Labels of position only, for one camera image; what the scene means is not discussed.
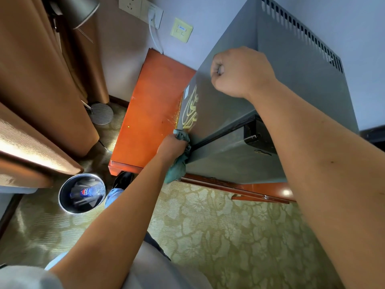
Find person's right hand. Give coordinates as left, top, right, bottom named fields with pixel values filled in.
left=210, top=46, right=277, bottom=100

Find person's left hand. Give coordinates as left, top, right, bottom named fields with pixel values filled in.
left=156, top=134, right=192, bottom=163

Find green blue cleaning cloth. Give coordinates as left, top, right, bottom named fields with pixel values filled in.
left=164, top=129, right=192, bottom=185

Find grey mini fridge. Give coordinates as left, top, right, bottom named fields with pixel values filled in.
left=176, top=0, right=360, bottom=185

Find plastic water bottle blue label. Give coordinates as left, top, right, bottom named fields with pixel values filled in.
left=69, top=185, right=104, bottom=199

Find person's right forearm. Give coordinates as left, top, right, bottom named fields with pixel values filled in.
left=246, top=81, right=385, bottom=289

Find person's left forearm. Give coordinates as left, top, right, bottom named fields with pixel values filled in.
left=49, top=155, right=181, bottom=289

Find person's left black shoe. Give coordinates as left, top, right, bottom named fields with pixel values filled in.
left=111, top=171, right=134, bottom=190

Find person's legs in blue jeans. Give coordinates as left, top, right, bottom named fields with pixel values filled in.
left=104, top=188, right=172, bottom=262

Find person's grey shirt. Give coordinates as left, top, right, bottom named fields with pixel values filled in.
left=0, top=240, right=213, bottom=289

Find round metal trash bin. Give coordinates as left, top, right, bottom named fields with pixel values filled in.
left=58, top=173, right=107, bottom=215

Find black television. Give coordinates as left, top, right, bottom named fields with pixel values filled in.
left=359, top=125, right=385, bottom=145

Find brown curtain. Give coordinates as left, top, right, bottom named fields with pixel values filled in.
left=0, top=0, right=110, bottom=189

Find grey metal lamp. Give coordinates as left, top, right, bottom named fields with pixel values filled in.
left=49, top=0, right=114, bottom=126

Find yellowish wall plate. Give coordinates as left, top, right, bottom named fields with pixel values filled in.
left=170, top=17, right=194, bottom=44

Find white plug cable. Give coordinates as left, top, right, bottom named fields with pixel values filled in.
left=148, top=8, right=164, bottom=55

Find white wall socket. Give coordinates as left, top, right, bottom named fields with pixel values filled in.
left=118, top=0, right=164, bottom=30

